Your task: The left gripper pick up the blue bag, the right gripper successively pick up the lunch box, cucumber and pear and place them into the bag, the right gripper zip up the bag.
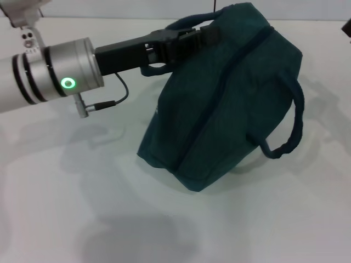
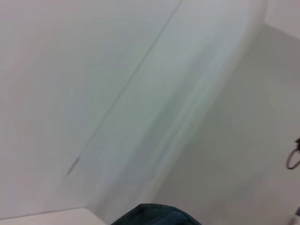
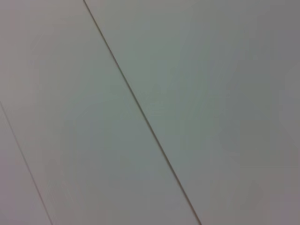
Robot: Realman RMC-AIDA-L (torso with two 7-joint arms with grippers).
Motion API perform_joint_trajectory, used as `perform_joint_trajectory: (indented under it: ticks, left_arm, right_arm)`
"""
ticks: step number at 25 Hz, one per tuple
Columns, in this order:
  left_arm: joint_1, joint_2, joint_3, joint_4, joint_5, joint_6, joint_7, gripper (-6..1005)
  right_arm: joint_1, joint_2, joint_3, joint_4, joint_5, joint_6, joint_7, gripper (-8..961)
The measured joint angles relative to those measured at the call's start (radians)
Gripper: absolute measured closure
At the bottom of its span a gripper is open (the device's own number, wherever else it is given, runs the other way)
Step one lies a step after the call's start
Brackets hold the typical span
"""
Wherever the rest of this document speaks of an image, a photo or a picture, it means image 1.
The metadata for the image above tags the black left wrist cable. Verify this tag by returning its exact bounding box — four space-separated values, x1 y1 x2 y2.
78 72 130 119

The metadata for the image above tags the dark teal insulated lunch bag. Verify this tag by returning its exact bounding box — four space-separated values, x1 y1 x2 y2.
135 1 306 193

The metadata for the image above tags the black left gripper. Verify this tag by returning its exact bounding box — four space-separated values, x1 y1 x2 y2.
94 25 222 77

